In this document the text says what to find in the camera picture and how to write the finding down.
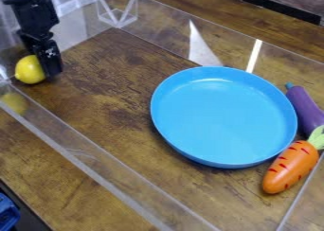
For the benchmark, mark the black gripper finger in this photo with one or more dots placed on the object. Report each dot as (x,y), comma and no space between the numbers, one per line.
(48,56)

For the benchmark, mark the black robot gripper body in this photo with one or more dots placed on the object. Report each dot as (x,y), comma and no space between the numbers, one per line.
(36,17)

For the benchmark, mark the yellow toy lemon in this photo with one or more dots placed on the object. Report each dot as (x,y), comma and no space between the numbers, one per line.
(28,70)

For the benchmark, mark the blue round plastic tray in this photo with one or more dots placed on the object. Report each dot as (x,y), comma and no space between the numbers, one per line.
(222,117)

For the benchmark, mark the blue object at corner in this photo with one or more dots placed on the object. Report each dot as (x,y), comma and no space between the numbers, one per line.
(9,214)

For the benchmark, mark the black baseboard strip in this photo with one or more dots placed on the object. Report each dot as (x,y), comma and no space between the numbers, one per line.
(288,10)

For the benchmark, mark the purple toy eggplant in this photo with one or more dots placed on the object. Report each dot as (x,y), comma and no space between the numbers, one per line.
(309,114)

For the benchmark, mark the orange toy carrot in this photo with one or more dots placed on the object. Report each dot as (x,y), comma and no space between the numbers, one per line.
(294,163)

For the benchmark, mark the clear acrylic barrier wall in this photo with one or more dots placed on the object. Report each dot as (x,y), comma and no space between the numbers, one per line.
(80,154)

